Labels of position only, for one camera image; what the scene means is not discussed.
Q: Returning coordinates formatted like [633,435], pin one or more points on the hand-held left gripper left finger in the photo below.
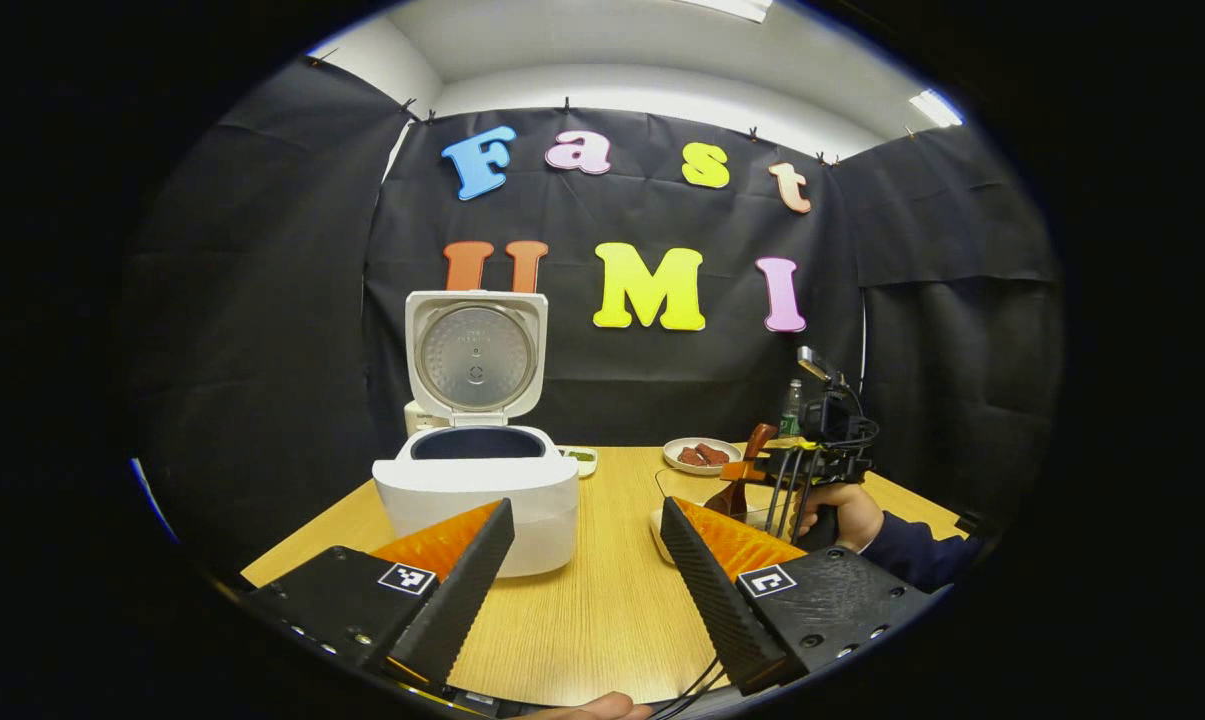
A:
[457,600]

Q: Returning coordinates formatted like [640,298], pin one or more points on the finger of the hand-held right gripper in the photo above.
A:
[737,471]

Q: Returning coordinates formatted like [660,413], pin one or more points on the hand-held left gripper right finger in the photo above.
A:
[712,600]

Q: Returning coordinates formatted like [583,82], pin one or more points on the brown wooden spoon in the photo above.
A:
[759,440]

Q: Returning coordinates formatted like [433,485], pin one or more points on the white rice cooker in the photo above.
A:
[462,490]

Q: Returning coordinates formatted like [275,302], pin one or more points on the brown meat piece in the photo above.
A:
[714,453]
[691,457]

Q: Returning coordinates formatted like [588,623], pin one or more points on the green label water bottle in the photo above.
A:
[791,415]

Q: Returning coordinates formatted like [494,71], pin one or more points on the white round plate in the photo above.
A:
[674,460]

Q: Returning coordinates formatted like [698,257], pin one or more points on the black backdrop cloth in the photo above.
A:
[662,390]

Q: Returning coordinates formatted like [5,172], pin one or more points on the white divided condiment dish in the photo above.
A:
[582,457]

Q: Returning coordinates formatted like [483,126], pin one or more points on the small ceiling light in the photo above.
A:
[937,108]

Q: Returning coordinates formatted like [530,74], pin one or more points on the long ceiling light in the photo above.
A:
[727,8]

